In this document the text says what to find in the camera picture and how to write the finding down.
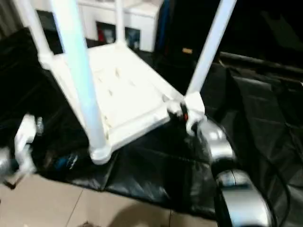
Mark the white plastic table top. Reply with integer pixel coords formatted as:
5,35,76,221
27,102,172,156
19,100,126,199
39,44,205,165

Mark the white plastic table leg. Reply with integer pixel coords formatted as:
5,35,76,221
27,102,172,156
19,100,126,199
115,0,127,47
186,0,237,96
20,0,56,62
49,0,112,157

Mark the black plastic mat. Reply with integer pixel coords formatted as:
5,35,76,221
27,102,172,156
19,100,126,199
0,26,303,227

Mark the dark blue upright panel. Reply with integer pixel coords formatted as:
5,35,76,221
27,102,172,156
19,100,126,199
156,0,173,52

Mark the white cabinet with glass doors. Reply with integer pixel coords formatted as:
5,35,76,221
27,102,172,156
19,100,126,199
35,0,158,52

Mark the beige curtain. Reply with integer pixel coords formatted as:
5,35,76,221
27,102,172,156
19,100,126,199
0,0,27,36

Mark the black metal frame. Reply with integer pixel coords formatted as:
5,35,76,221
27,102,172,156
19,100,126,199
3,174,24,190

